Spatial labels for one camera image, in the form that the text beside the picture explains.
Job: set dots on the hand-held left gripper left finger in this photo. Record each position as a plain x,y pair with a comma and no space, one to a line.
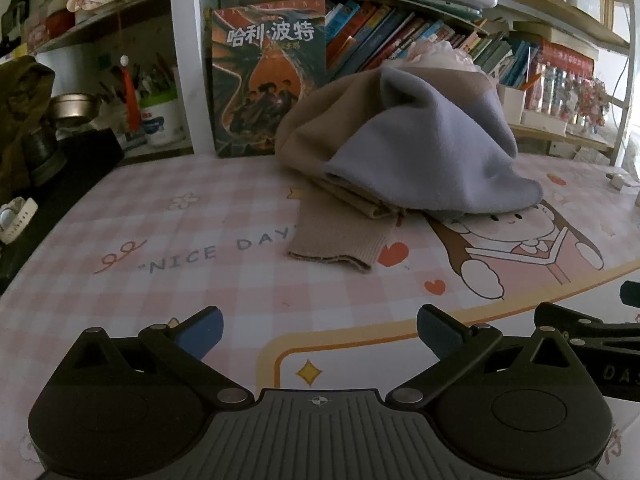
205,332

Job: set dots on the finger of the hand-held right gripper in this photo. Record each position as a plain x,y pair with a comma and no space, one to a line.
631,292
575,322

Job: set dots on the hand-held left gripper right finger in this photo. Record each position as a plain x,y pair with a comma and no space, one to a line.
435,330

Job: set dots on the grey-blue fleece cloth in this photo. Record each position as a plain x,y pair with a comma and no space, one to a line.
425,150

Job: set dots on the pink checked desk mat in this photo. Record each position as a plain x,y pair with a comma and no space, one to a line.
200,240

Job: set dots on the white charger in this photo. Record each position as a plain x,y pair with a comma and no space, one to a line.
619,181

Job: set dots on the pink flower figurine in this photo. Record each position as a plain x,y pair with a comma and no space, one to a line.
592,105

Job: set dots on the white flat box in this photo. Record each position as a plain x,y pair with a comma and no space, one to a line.
542,122

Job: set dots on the black bag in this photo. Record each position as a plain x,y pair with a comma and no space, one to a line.
75,170

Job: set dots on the white pen cup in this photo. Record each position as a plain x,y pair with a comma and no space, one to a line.
162,125

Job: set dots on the row of small bottles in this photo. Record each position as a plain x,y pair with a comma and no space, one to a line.
560,90

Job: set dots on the white wristwatch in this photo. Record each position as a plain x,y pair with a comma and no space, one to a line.
22,215

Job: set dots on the white pen box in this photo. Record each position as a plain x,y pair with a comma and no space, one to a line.
510,107

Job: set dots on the red figurine bottle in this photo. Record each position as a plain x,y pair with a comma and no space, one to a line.
132,105

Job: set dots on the dark round jar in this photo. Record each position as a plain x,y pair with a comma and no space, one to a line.
42,155

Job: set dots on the red printed box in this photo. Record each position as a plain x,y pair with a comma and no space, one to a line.
565,55

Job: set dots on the large orange cover book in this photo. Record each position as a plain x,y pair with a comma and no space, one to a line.
250,85

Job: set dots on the bunch of pens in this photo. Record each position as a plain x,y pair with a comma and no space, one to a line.
150,80

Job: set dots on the metal bowl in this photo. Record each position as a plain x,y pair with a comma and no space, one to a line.
72,107

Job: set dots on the white bookshelf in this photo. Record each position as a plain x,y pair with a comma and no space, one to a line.
185,60

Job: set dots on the pink and white plush toy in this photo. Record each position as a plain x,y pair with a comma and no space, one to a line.
440,55

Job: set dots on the olive brown cloth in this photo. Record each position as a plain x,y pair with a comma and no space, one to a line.
20,110

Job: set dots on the row of colourful books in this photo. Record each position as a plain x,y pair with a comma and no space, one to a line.
370,35

